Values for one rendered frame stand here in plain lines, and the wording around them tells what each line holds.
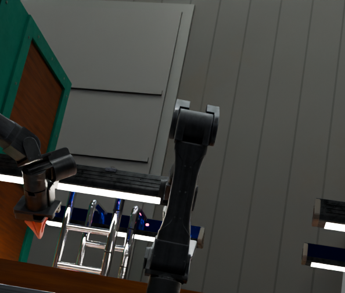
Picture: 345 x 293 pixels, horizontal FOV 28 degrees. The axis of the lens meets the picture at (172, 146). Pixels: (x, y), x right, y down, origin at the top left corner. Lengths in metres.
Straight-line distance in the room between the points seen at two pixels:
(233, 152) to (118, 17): 1.25
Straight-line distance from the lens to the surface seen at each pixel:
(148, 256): 1.33
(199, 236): 2.46
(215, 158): 4.18
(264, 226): 4.02
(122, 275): 2.32
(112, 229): 2.11
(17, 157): 1.69
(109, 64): 4.57
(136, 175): 1.97
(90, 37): 4.71
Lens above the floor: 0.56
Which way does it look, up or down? 19 degrees up
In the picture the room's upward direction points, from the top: 11 degrees clockwise
